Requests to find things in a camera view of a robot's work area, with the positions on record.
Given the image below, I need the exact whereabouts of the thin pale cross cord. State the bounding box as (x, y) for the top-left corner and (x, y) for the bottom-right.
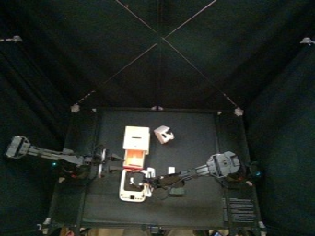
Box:
(75, 0), (218, 107)
(115, 0), (241, 109)

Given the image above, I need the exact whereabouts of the white drawer cabinet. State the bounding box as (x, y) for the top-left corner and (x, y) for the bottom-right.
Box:
(122, 125), (151, 154)

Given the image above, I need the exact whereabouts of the printed label sticker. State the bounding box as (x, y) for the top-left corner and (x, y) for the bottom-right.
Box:
(227, 196), (259, 224)

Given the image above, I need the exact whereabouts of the grey table edge clamp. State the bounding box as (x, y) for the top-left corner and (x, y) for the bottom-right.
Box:
(257, 220), (269, 236)
(35, 217), (54, 236)

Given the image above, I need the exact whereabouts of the small white open box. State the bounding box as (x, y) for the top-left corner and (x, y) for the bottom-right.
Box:
(153, 124), (177, 145)

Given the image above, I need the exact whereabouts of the white device with red parts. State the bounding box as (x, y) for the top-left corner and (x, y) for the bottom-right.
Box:
(118, 169), (149, 203)

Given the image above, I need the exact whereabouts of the orange drawer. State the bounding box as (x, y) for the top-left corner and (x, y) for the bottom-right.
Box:
(122, 148), (147, 171)

